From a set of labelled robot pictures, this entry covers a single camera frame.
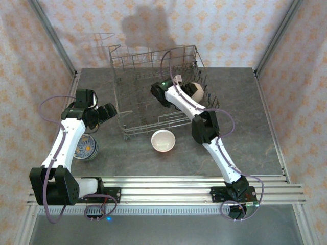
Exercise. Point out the cream bowl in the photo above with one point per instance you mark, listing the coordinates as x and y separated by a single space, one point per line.
198 93

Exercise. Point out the blue yellow patterned bowl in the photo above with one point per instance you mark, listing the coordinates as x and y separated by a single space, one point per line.
85 146
90 159
95 155

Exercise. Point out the plain white bowl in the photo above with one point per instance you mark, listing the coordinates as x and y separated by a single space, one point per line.
163 140

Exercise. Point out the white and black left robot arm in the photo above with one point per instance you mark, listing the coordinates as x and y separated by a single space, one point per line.
66 143

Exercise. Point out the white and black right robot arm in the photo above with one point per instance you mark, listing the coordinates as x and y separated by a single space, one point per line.
224 163

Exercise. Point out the small black connector box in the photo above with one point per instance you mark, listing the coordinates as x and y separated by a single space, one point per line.
93 217

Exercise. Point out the black electronics module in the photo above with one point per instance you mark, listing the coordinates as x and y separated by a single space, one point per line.
249 210

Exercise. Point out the aluminium side rail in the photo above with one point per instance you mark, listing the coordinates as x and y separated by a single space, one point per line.
270 122
74 84

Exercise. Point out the aluminium frame post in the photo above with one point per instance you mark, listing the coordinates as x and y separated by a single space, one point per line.
51 33
278 35

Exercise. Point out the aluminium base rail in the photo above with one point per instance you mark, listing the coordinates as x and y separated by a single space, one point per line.
166 189

